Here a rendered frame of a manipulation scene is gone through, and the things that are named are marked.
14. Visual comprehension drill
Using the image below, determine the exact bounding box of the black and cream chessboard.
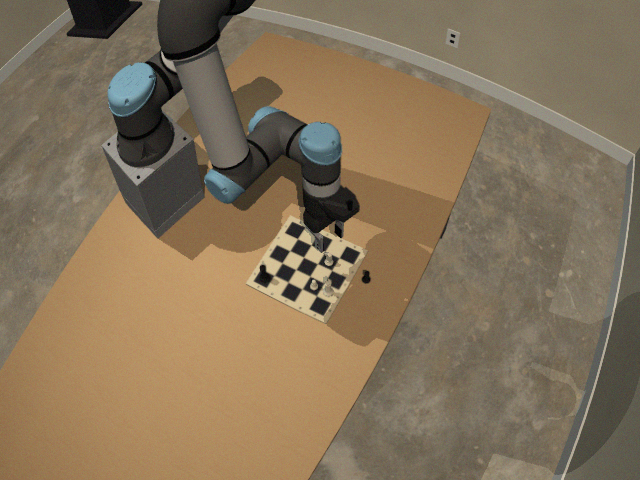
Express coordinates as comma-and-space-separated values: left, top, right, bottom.
246, 215, 368, 324

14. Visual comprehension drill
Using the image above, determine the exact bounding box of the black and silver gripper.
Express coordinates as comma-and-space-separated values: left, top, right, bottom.
302, 172, 360, 253

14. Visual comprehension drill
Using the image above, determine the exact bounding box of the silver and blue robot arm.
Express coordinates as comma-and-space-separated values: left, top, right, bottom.
108, 0, 342, 204

